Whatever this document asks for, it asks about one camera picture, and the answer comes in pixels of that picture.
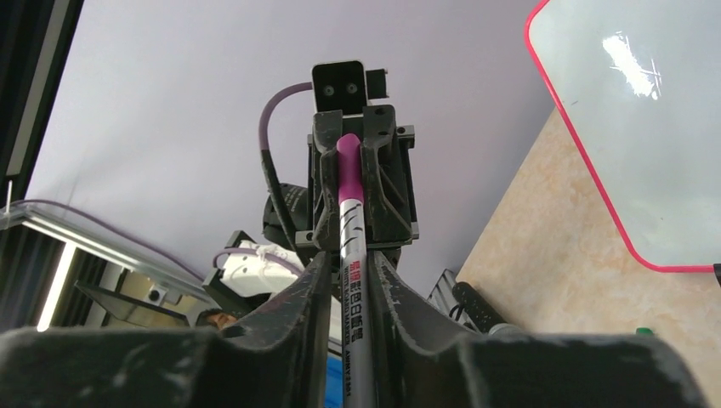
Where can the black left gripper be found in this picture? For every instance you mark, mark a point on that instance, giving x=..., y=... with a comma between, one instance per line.
x=387, y=217

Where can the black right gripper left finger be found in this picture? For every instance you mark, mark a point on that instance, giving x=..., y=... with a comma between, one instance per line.
x=273, y=357

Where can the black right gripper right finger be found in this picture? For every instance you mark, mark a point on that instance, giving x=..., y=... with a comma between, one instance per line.
x=422, y=358

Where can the purple cap whiteboard marker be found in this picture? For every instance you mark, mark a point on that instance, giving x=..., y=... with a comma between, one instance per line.
x=359, y=387

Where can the pink framed whiteboard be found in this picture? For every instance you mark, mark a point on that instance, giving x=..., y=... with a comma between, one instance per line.
x=637, y=84

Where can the black grey microphone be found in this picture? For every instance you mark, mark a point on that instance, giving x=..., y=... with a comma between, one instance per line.
x=482, y=315

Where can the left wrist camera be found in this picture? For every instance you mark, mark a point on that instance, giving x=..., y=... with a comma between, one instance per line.
x=347, y=86

